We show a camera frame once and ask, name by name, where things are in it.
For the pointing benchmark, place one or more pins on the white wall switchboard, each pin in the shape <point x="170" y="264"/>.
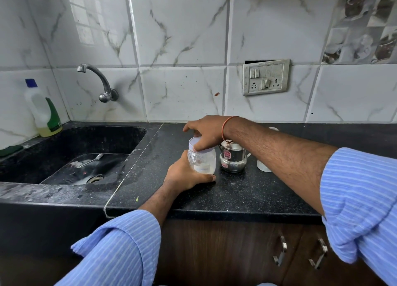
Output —
<point x="266" y="77"/>

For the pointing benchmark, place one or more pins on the person's left forearm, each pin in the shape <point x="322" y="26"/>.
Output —
<point x="124" y="248"/>

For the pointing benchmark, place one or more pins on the small steel lidded pot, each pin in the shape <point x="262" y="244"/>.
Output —
<point x="232" y="160"/>

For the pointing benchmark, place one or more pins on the dish soap bottle blue cap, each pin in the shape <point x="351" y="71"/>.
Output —
<point x="43" y="112"/>

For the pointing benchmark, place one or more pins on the steel wall tap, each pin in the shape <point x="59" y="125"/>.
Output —
<point x="104" y="84"/>

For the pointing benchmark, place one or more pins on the green scrub sponge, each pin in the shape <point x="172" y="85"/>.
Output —
<point x="11" y="150"/>

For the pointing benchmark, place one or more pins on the white cup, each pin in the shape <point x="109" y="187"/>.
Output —
<point x="263" y="166"/>

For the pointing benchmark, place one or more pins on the black stone sink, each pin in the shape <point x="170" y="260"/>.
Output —
<point x="77" y="152"/>

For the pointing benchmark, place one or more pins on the pale plastic jar lid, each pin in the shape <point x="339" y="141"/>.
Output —
<point x="194" y="142"/>

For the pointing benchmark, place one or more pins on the steel spoon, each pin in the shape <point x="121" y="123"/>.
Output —
<point x="91" y="160"/>

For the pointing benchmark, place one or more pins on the orange thread wristband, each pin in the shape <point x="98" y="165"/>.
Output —
<point x="223" y="130"/>

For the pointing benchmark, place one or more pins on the brown wooden cabinet door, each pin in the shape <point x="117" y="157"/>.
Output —
<point x="310" y="276"/>
<point x="223" y="251"/>

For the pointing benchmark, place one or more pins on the person's right forearm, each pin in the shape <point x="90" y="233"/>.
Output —
<point x="294" y="161"/>

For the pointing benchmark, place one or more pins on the person's left thumb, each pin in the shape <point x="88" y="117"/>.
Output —
<point x="203" y="179"/>

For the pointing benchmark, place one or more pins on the person's right hand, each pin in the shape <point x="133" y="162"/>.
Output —
<point x="211" y="127"/>

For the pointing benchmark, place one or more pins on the steel sink drain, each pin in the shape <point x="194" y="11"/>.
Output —
<point x="94" y="179"/>

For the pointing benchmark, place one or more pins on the person's left hand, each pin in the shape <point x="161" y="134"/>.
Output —
<point x="178" y="178"/>

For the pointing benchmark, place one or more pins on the clear plastic jar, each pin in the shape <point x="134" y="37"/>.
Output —
<point x="204" y="161"/>

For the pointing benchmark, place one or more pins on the person's right thumb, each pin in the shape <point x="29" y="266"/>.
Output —
<point x="205" y="144"/>

